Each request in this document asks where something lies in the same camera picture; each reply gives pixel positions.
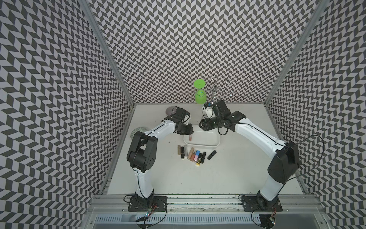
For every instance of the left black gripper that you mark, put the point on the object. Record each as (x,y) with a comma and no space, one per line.
(189,131)

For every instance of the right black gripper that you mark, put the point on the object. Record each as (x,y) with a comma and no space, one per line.
(206,125)

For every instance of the white plastic storage box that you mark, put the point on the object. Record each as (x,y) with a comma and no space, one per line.
(203,139)

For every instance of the beige tan lipstick tube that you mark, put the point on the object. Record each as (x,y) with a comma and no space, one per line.
(190,154)

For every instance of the black lipstick silver band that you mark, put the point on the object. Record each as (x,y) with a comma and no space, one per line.
(211,155)

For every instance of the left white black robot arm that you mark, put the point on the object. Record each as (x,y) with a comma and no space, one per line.
(143,149)

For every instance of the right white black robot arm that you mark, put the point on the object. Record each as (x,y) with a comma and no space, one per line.
(284,155)

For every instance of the silver grey lipstick tube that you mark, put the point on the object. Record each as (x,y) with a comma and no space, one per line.
(186,151)

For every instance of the blue pink gradient lipstick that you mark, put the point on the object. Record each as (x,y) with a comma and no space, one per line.
(196,155)

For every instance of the black round lipstick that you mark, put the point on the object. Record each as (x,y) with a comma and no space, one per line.
(203,157)

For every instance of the black gold square lipstick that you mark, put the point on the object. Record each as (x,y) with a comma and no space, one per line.
(198,161)

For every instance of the grey purple bowl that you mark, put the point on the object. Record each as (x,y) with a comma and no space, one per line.
(171,110)

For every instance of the green plastic cup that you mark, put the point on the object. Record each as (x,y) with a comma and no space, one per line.
(200,94)

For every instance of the chrome metal stand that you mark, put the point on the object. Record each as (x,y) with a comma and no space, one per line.
(216,91)

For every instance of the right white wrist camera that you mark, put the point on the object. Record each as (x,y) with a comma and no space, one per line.
(208,110)

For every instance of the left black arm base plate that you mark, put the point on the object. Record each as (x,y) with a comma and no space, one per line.
(147,203)

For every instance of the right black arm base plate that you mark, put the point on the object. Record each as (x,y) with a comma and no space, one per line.
(254,203)

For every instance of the aluminium front rail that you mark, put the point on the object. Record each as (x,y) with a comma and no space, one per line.
(286,204)

